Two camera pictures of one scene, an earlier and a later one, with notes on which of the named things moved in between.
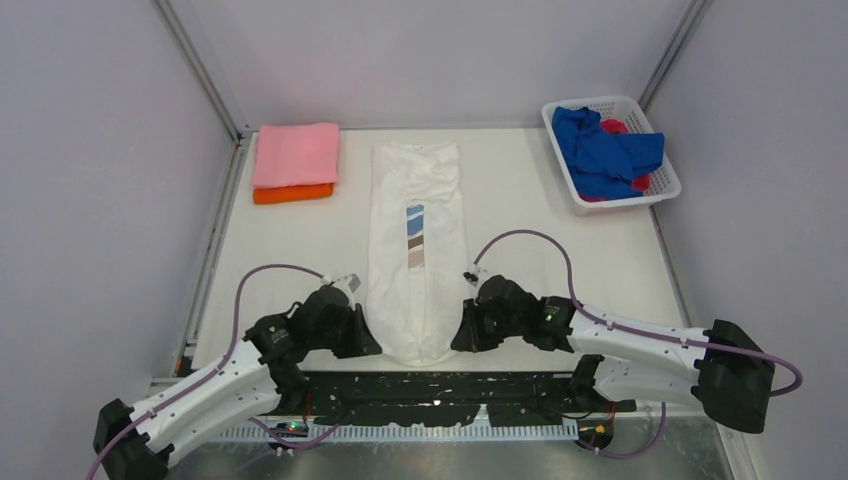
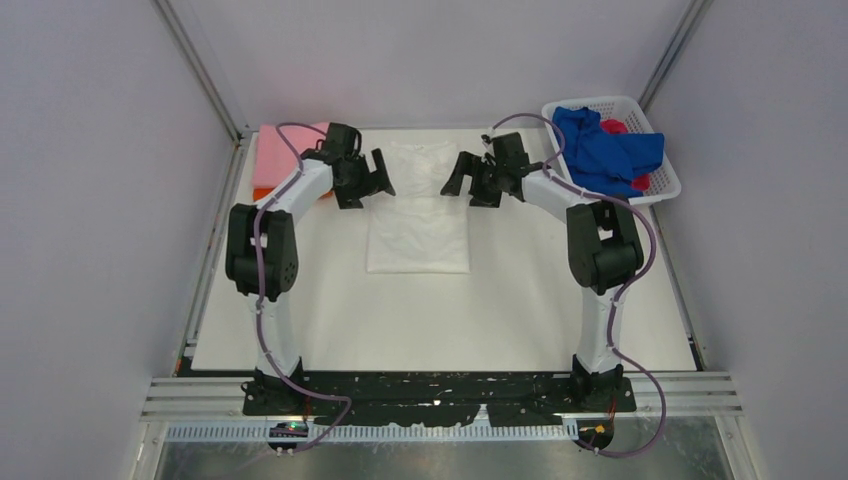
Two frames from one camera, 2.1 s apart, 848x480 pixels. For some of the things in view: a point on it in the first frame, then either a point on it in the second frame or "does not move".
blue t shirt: [604, 164] does not move
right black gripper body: [487, 330] → [488, 189]
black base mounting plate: [382, 398] does not move
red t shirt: [617, 126] does not move
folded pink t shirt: [296, 155] does not move
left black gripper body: [345, 339] → [358, 175]
